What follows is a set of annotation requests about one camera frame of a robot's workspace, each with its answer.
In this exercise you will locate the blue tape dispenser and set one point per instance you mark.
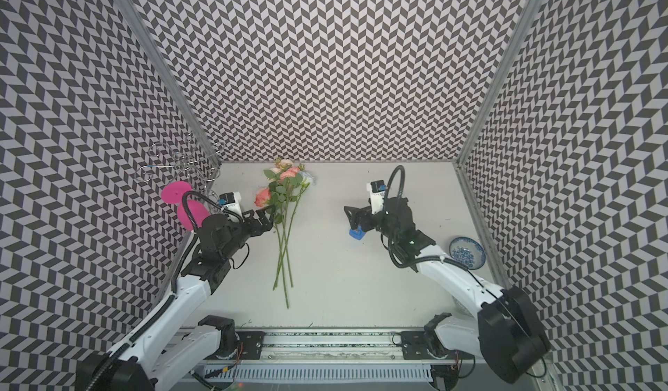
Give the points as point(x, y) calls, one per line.
point(357, 234)

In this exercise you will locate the aluminium mounting rail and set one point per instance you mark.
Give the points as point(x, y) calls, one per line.
point(332, 356)

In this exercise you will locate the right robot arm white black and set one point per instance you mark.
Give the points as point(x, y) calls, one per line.
point(503, 328)

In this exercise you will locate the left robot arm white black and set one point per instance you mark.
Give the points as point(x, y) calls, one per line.
point(142, 360)

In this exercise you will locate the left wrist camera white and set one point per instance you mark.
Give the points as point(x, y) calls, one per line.
point(230, 202)

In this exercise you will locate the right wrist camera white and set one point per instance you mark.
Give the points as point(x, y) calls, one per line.
point(376, 190)

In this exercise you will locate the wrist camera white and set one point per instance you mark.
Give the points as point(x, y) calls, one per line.
point(376, 190)
point(230, 202)

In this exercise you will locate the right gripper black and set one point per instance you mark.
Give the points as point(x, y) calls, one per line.
point(365, 214)

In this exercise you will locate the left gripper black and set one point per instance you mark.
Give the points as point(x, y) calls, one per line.
point(258, 230)

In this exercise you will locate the blue patterned bowl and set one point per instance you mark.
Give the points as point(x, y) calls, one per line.
point(468, 252)

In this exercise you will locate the wire glass rack stand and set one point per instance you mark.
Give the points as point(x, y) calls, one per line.
point(180, 171)

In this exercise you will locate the artificial rose bouquet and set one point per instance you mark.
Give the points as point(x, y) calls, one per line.
point(287, 183)

